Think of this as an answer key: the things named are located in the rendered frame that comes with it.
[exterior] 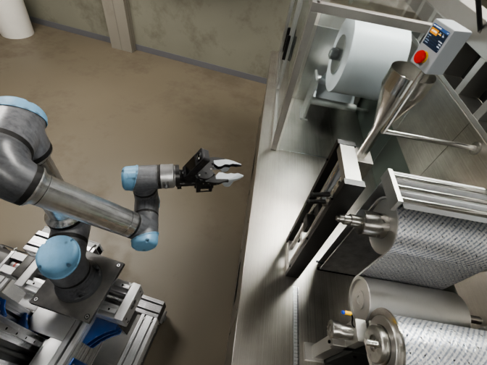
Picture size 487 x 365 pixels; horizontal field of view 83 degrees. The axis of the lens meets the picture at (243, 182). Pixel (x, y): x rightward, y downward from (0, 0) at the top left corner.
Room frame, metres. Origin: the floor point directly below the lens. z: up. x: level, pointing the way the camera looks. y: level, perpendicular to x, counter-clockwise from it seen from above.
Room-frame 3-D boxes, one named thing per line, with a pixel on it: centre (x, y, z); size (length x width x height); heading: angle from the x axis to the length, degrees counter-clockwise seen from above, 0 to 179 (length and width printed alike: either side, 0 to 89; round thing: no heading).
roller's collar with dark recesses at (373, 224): (0.43, -0.34, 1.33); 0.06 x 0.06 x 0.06; 2
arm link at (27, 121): (0.43, 0.55, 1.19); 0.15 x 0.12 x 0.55; 20
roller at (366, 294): (0.30, -0.49, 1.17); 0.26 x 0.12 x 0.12; 92
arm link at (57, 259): (0.31, 0.51, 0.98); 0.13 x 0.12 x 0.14; 20
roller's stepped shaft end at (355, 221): (0.43, -0.28, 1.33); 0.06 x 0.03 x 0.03; 92
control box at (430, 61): (0.73, -0.38, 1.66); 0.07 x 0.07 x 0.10; 18
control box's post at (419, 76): (0.73, -0.39, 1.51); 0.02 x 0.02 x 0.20
